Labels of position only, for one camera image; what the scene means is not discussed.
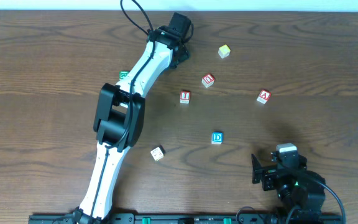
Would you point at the plain wooden picture block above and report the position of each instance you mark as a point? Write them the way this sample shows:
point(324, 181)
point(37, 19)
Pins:
point(157, 153)

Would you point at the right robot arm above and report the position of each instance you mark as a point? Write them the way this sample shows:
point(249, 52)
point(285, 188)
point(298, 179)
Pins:
point(301, 191)

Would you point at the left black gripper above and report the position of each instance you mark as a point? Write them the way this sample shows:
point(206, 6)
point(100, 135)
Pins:
point(181, 53)

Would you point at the yellow letter block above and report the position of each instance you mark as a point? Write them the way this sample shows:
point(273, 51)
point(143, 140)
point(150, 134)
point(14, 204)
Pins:
point(224, 51)

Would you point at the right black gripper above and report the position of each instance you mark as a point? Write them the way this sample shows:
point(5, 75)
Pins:
point(266, 175)

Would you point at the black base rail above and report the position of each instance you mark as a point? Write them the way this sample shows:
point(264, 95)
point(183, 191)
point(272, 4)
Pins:
point(129, 218)

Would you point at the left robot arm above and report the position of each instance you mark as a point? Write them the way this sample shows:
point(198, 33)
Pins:
point(119, 117)

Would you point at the blue D letter block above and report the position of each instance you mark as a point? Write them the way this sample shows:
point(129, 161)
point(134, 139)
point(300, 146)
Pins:
point(217, 138)

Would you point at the red U letter block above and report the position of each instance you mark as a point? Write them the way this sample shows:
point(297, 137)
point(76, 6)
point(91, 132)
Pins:
point(208, 80)

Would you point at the red A letter block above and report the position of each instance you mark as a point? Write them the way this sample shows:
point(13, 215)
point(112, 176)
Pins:
point(264, 96)

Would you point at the red I letter block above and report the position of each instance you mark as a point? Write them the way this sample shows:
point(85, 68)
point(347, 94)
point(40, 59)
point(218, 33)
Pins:
point(185, 97)

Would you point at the green R letter block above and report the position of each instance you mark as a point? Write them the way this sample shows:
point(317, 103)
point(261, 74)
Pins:
point(123, 74)

